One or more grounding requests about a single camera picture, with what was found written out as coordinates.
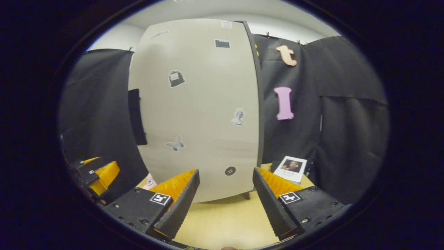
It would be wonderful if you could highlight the white book with portrait cover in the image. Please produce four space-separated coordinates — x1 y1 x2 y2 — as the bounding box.
273 156 308 186

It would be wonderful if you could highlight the black backdrop cloth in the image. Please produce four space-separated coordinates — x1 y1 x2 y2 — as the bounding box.
57 33 390 206

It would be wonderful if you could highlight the pink soft toy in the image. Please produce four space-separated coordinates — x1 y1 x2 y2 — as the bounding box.
142 174 157 190

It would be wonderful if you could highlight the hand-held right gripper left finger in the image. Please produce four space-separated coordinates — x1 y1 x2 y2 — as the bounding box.
103 169 201 242

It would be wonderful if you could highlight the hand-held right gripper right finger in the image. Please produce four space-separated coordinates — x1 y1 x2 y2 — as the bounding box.
252 167 346 241

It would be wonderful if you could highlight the dark grey cabinet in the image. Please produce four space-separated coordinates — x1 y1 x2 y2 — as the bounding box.
242 20 267 201

